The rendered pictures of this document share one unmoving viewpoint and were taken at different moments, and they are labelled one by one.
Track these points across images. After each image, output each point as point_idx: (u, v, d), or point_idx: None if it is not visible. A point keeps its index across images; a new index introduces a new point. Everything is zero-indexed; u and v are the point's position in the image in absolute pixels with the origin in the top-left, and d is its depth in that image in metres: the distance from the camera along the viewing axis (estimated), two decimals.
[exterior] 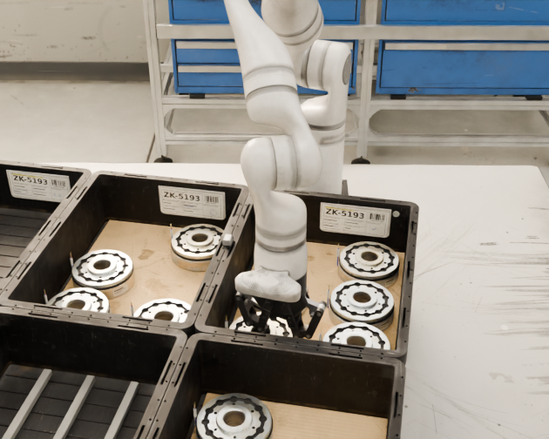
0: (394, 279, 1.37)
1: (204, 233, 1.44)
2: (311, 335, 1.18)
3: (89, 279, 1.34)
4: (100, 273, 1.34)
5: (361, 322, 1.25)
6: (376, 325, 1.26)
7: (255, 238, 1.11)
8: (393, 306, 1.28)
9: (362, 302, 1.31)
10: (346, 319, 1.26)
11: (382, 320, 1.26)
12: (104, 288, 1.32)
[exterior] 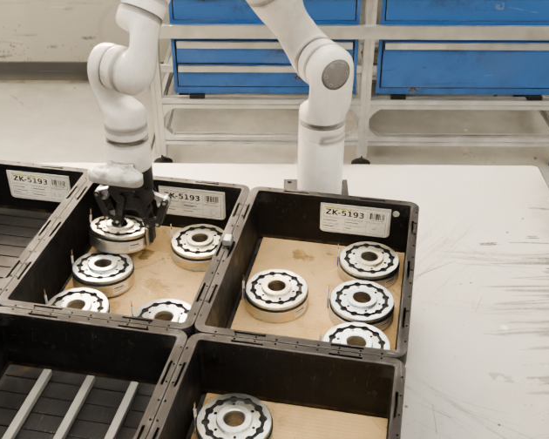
0: (394, 279, 1.37)
1: (204, 233, 1.44)
2: (159, 224, 1.39)
3: (89, 275, 1.34)
4: (101, 270, 1.34)
5: (361, 322, 1.25)
6: (376, 325, 1.26)
7: (105, 138, 1.32)
8: (393, 306, 1.28)
9: (362, 302, 1.31)
10: (346, 319, 1.26)
11: (382, 320, 1.26)
12: (104, 285, 1.32)
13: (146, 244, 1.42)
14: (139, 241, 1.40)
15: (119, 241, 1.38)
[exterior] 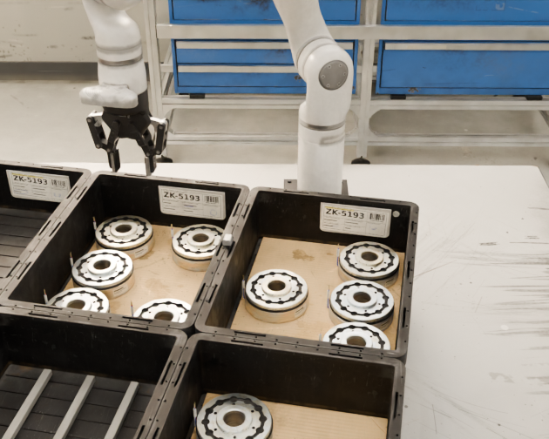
0: (394, 279, 1.37)
1: (205, 233, 1.44)
2: (160, 151, 1.33)
3: (89, 279, 1.34)
4: (100, 273, 1.34)
5: (361, 322, 1.25)
6: (376, 325, 1.26)
7: (98, 58, 1.26)
8: (393, 306, 1.28)
9: (362, 302, 1.31)
10: (346, 319, 1.26)
11: (382, 320, 1.26)
12: (104, 288, 1.32)
13: (146, 174, 1.36)
14: (144, 246, 1.43)
15: (125, 250, 1.41)
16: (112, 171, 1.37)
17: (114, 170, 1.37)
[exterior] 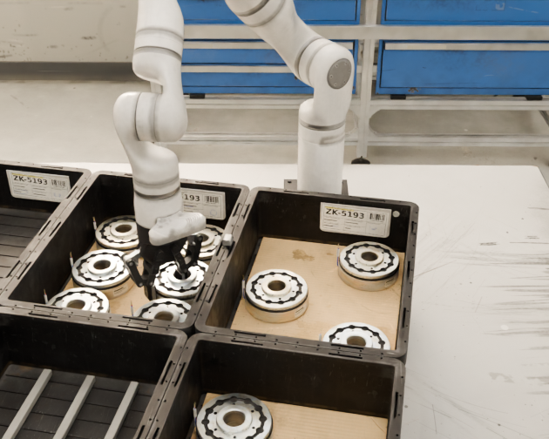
0: (394, 279, 1.37)
1: (205, 233, 1.44)
2: (197, 261, 1.33)
3: (89, 279, 1.34)
4: (100, 273, 1.34)
5: (175, 298, 1.30)
6: (191, 300, 1.31)
7: (140, 198, 1.20)
8: None
9: None
10: (162, 294, 1.31)
11: None
12: (104, 288, 1.32)
13: None
14: None
15: (125, 250, 1.41)
16: None
17: (156, 300, 1.32)
